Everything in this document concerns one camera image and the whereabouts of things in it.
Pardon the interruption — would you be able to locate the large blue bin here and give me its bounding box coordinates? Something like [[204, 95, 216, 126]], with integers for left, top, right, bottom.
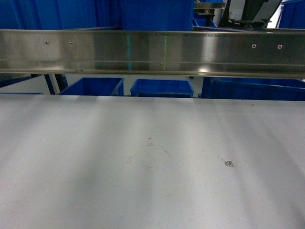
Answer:
[[120, 0, 194, 31], [279, 0, 305, 29], [0, 0, 121, 30]]

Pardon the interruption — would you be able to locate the blue bin below beam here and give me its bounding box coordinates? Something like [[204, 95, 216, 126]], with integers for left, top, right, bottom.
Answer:
[[130, 79, 194, 98], [198, 77, 305, 101], [59, 77, 124, 96]]

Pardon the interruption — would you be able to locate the stainless steel shelf beam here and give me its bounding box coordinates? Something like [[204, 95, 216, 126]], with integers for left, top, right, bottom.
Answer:
[[0, 27, 305, 79]]

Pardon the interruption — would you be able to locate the large blue bin upper left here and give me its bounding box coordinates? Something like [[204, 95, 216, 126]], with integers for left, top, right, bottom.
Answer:
[[0, 0, 121, 30]]

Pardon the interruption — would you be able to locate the blue bin below beam right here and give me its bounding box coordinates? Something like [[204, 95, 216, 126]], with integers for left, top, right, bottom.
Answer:
[[198, 77, 305, 101]]

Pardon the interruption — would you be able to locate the large blue bin upper right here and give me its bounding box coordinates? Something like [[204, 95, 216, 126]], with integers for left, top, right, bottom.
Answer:
[[279, 0, 305, 29]]

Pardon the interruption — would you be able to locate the blue bin below beam left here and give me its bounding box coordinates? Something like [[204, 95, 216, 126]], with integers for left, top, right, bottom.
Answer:
[[59, 77, 124, 96]]

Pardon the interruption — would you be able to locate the large blue bin upper centre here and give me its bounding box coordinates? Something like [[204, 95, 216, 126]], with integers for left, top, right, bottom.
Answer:
[[120, 0, 194, 31]]

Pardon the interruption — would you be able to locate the blue bin below beam middle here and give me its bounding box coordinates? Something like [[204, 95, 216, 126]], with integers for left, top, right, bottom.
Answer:
[[130, 79, 194, 98]]

